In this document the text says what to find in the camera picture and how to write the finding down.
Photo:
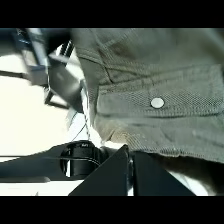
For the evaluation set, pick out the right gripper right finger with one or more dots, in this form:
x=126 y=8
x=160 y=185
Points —
x=150 y=178

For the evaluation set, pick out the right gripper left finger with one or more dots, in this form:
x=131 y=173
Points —
x=113 y=176

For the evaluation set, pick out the grey-green shirt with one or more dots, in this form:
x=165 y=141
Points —
x=160 y=83

